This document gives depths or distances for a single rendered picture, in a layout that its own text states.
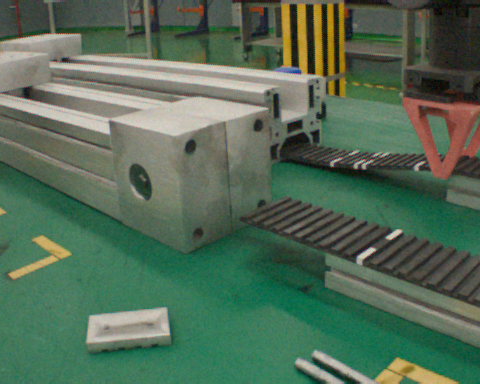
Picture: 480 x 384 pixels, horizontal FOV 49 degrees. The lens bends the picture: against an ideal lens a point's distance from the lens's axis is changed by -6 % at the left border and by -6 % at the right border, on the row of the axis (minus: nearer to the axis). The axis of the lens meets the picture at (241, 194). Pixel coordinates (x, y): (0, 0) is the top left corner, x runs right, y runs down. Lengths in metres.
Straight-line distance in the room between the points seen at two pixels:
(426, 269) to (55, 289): 0.25
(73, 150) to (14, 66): 0.26
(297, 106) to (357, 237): 0.31
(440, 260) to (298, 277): 0.10
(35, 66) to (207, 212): 0.42
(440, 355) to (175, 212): 0.22
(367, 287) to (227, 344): 0.10
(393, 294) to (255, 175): 0.17
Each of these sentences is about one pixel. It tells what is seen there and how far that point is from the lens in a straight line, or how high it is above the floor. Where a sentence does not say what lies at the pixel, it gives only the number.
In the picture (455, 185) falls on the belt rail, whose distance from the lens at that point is 0.52.
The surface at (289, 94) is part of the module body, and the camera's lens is 0.66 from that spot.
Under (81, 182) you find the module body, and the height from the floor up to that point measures 0.80.
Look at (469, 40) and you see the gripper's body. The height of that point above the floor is 0.93.
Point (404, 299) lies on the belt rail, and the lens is 0.35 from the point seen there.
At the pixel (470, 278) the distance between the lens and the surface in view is 0.34.
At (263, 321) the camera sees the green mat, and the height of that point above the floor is 0.78.
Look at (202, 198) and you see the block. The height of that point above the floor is 0.82.
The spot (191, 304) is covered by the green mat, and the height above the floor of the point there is 0.78.
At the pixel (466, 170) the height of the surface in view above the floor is 0.82.
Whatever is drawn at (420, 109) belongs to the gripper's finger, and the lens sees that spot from 0.49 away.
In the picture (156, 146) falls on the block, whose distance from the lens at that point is 0.42.
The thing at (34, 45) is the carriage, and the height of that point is 0.90.
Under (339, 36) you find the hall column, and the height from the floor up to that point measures 0.58.
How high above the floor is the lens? 0.98
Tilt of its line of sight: 22 degrees down
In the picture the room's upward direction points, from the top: 3 degrees counter-clockwise
